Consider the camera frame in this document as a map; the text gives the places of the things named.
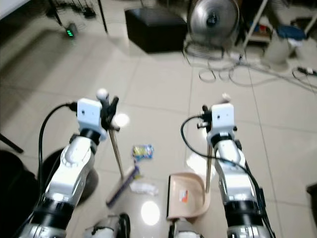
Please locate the white table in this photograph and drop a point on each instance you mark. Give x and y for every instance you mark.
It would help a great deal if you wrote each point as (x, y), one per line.
(11, 6)

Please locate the crumpled white paper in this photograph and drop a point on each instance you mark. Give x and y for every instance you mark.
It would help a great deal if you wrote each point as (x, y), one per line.
(143, 188)

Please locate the robot leg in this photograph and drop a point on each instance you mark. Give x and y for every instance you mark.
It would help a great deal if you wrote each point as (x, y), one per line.
(185, 233)
(111, 227)

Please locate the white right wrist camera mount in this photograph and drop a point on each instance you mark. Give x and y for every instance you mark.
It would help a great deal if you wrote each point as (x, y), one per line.
(223, 118)

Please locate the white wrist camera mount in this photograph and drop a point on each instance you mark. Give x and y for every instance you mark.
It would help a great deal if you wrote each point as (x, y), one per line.
(223, 118)
(89, 115)

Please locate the large black bag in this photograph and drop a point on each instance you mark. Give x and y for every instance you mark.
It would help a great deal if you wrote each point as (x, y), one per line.
(17, 198)

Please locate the white slanted stand leg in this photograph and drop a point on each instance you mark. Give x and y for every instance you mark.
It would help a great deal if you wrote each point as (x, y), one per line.
(256, 22)

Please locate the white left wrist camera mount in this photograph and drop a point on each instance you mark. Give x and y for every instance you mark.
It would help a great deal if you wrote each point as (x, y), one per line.
(89, 115)

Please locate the robot left leg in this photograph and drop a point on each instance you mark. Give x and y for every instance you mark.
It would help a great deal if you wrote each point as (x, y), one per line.
(111, 227)

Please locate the black plug on floor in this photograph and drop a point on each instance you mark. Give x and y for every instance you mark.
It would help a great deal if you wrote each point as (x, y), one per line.
(306, 71)

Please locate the blue yellow snack packet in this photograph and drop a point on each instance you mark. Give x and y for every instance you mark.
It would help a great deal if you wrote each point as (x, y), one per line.
(142, 152)

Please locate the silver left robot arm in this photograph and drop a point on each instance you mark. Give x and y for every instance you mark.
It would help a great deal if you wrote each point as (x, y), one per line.
(72, 171)

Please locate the black cube ottoman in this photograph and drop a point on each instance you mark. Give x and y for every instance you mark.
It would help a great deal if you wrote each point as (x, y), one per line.
(153, 29)

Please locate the silver metal floor fan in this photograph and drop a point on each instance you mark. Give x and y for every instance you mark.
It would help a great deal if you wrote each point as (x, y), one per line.
(214, 20)

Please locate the slanted black furniture leg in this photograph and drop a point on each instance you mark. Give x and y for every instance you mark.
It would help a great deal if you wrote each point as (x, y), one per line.
(11, 142)

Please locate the purple broom with white knob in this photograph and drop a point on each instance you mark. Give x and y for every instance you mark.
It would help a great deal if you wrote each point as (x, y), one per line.
(124, 186)

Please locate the robot right leg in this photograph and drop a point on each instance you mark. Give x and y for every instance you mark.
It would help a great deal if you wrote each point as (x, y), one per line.
(185, 233)

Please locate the black power strip with plugs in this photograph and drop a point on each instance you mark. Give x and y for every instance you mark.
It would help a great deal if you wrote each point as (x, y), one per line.
(77, 10)

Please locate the black box at floor edge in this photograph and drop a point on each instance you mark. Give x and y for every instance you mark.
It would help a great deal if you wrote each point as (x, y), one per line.
(312, 203)

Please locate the white bin with blue bag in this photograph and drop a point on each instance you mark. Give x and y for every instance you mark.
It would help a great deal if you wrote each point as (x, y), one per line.
(285, 44)

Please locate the black table leg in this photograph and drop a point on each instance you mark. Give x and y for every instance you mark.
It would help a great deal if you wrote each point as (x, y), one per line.
(102, 17)

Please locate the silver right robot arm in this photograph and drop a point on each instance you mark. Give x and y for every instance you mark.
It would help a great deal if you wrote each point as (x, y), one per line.
(235, 173)

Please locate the black router with green lights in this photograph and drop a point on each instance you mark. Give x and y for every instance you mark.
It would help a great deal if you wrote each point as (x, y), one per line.
(71, 31)

